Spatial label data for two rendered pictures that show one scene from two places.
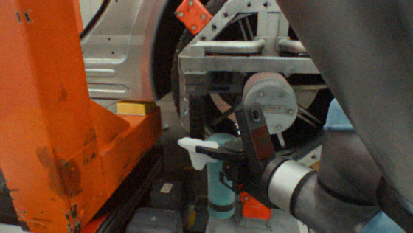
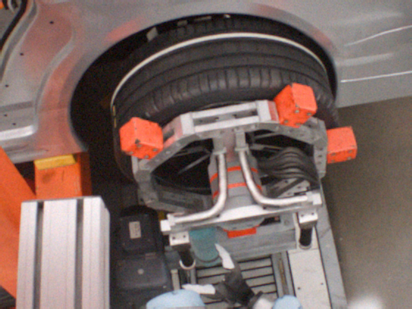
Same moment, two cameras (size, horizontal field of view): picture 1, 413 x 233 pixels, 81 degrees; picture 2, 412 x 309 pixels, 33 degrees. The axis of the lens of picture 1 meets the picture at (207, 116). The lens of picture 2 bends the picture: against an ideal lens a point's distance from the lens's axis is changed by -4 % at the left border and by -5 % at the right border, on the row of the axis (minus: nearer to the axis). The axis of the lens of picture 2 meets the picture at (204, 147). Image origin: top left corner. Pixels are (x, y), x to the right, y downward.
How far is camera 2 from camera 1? 167 cm
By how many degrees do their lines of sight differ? 41
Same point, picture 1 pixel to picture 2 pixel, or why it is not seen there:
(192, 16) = (143, 151)
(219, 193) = (207, 256)
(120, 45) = (22, 116)
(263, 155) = (245, 297)
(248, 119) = (233, 288)
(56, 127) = not seen: hidden behind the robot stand
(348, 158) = not seen: outside the picture
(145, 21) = (55, 99)
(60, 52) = not seen: hidden behind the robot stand
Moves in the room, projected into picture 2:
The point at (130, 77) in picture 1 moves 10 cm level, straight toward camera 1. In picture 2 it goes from (48, 141) to (63, 165)
